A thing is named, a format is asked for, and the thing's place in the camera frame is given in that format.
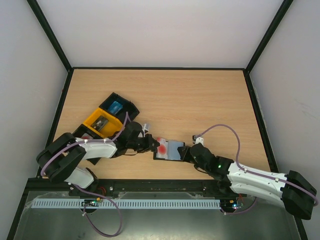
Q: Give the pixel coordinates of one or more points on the yellow middle sorting bin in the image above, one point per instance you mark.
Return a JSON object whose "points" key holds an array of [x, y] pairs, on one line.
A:
{"points": [[114, 125]]}

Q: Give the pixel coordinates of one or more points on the black sorting bin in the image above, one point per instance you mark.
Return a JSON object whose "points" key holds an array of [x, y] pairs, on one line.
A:
{"points": [[128, 107], [82, 130]]}

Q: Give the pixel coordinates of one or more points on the black cage frame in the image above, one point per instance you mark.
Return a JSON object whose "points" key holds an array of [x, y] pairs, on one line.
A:
{"points": [[37, 11]]}

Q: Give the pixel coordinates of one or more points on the light blue slotted cable duct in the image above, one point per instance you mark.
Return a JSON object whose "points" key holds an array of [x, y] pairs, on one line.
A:
{"points": [[64, 203]]}

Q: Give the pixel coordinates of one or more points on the controller circuit board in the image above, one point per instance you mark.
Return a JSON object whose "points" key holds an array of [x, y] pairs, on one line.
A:
{"points": [[92, 202], [232, 204]]}

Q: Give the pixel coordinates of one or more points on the black leather card holder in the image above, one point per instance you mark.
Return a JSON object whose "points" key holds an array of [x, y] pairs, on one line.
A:
{"points": [[173, 153]]}

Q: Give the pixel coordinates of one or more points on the black credit card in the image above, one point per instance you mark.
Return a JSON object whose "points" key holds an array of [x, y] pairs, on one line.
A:
{"points": [[99, 123]]}

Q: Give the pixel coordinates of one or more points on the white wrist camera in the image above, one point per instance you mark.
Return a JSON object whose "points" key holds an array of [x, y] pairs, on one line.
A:
{"points": [[145, 129], [197, 140]]}

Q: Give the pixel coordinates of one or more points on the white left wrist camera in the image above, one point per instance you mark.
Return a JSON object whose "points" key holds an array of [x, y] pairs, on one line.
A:
{"points": [[145, 129]]}

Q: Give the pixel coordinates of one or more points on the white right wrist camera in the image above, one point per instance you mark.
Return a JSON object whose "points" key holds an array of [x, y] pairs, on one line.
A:
{"points": [[197, 140]]}

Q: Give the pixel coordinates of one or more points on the blue credit card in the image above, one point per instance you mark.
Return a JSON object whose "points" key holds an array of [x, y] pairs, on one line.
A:
{"points": [[115, 107]]}

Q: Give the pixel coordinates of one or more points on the red credit card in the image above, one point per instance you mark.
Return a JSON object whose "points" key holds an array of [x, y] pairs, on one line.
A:
{"points": [[86, 137]]}

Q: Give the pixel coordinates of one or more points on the left controller circuit board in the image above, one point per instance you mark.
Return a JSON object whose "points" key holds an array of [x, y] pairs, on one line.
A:
{"points": [[92, 202]]}

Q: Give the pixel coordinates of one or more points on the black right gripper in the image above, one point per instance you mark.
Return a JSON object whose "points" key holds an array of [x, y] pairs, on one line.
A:
{"points": [[186, 152]]}

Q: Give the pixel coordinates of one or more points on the black near sorting bin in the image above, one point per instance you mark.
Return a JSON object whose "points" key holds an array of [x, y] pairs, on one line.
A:
{"points": [[82, 130]]}

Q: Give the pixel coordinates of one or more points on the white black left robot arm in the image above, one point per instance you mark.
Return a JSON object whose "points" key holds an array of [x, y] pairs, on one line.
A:
{"points": [[59, 162]]}

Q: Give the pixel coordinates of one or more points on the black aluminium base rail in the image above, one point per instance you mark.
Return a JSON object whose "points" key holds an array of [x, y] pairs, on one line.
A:
{"points": [[162, 186]]}

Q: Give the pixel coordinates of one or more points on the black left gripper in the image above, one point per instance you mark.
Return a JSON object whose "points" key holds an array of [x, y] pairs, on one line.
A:
{"points": [[150, 139]]}

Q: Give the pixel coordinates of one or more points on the right controller circuit board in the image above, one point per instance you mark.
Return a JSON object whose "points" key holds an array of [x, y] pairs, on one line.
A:
{"points": [[232, 204]]}

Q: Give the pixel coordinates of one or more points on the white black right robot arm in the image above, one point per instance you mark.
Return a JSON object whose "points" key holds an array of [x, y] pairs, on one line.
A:
{"points": [[290, 191]]}

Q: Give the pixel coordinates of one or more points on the black far sorting bin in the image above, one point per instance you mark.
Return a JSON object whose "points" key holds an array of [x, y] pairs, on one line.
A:
{"points": [[128, 107]]}

